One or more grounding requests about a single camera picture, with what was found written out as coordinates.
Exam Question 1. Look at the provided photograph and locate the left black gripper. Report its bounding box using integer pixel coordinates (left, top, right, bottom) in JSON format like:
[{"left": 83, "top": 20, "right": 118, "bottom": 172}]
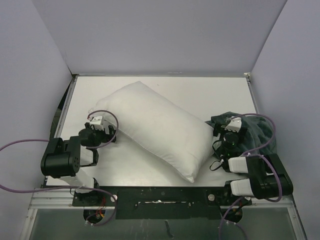
[{"left": 85, "top": 122, "right": 116, "bottom": 150}]

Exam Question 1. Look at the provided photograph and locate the zebra and grey pillowcase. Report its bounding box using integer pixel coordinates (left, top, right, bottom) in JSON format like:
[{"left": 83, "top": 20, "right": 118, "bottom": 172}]
[{"left": 205, "top": 112, "right": 277, "bottom": 155}]

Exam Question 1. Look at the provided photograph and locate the white pillow insert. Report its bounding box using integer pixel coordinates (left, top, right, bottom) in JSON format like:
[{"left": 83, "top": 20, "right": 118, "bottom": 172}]
[{"left": 89, "top": 81, "right": 214, "bottom": 183}]

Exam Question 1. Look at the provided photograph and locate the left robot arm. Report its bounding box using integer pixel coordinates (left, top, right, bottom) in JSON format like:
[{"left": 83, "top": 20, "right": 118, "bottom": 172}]
[{"left": 40, "top": 122, "right": 117, "bottom": 206}]

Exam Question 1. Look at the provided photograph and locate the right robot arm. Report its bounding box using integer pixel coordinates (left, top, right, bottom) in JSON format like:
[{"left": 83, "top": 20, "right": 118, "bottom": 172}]
[{"left": 212, "top": 121, "right": 294, "bottom": 205}]

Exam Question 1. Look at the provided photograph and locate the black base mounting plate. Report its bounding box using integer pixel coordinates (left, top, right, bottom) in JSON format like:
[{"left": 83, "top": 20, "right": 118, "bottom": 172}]
[{"left": 72, "top": 185, "right": 252, "bottom": 220}]

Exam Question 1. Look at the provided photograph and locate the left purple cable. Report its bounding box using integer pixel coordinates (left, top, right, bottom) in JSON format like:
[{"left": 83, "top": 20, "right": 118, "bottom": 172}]
[{"left": 0, "top": 109, "right": 120, "bottom": 227}]

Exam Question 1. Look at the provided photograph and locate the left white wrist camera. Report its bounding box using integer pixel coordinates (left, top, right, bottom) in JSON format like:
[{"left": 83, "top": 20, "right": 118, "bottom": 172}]
[{"left": 89, "top": 116, "right": 105, "bottom": 132}]

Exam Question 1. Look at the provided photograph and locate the aluminium frame rail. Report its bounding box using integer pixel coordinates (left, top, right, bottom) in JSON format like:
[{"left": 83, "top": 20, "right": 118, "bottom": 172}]
[{"left": 28, "top": 189, "right": 294, "bottom": 209}]

